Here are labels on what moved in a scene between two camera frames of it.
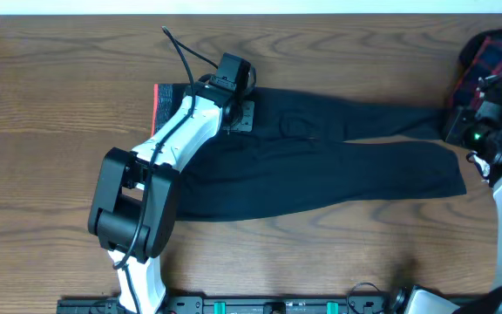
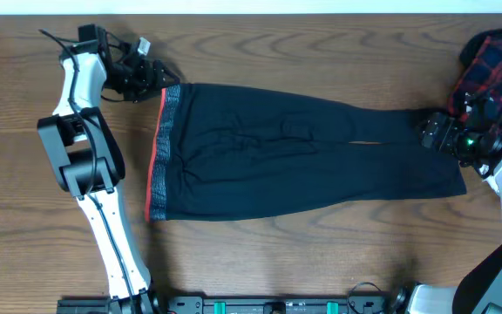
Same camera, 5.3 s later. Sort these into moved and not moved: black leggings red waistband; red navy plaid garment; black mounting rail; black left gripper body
Moved: black left gripper body
Not moved: black leggings red waistband; red navy plaid garment; black mounting rail
